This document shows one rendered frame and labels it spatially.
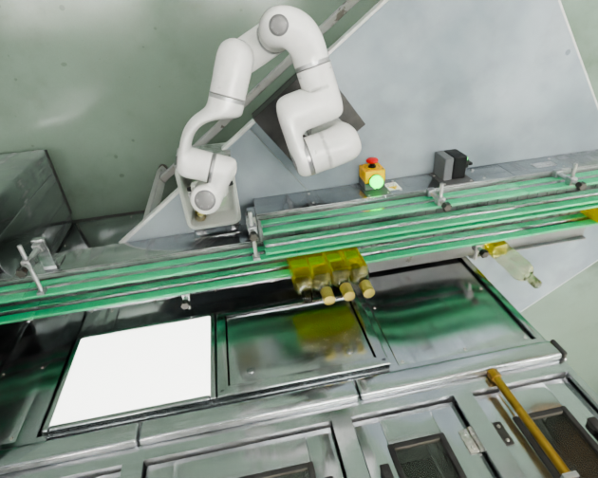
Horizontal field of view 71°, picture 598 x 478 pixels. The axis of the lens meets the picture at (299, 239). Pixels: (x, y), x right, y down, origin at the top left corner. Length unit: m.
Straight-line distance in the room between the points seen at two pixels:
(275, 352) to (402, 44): 0.99
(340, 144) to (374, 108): 0.43
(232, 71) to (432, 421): 0.95
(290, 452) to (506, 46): 1.35
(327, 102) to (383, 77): 0.44
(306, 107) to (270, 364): 0.69
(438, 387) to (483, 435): 0.15
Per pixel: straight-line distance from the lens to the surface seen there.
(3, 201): 1.81
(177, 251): 1.41
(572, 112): 1.84
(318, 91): 1.02
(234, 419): 1.13
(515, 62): 1.63
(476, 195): 1.49
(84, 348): 1.46
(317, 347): 1.25
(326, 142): 1.03
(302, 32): 1.00
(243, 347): 1.28
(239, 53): 1.01
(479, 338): 1.38
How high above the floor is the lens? 2.06
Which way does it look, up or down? 58 degrees down
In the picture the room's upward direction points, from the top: 160 degrees clockwise
